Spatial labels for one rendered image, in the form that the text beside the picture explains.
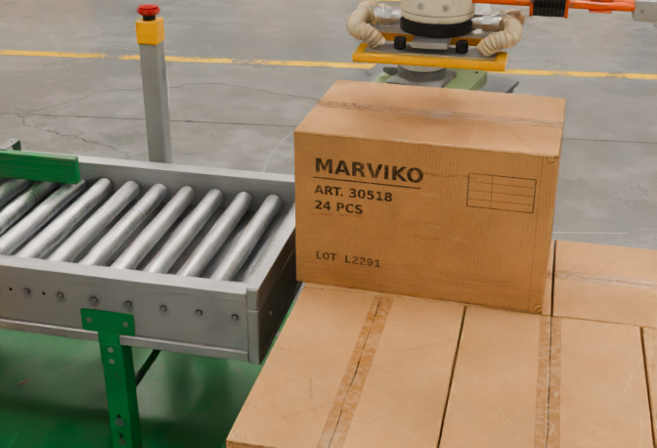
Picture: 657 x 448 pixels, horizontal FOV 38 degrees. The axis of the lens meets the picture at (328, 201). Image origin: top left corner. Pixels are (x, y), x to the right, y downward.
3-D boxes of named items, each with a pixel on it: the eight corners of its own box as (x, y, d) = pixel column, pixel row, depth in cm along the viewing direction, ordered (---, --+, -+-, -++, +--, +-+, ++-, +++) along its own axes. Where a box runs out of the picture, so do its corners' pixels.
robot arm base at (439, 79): (394, 65, 319) (395, 49, 317) (458, 75, 311) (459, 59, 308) (372, 83, 305) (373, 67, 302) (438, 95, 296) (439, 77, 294)
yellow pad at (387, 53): (351, 62, 215) (352, 40, 213) (360, 50, 224) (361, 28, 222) (504, 72, 208) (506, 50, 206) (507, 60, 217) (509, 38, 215)
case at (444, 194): (295, 281, 238) (292, 130, 221) (336, 213, 273) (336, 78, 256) (542, 314, 223) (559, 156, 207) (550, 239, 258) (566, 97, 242)
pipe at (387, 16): (353, 44, 215) (354, 19, 213) (373, 17, 237) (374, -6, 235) (506, 54, 208) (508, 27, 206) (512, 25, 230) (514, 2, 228)
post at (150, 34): (159, 306, 331) (134, 21, 289) (166, 296, 337) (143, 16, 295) (177, 308, 330) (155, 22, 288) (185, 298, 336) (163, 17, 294)
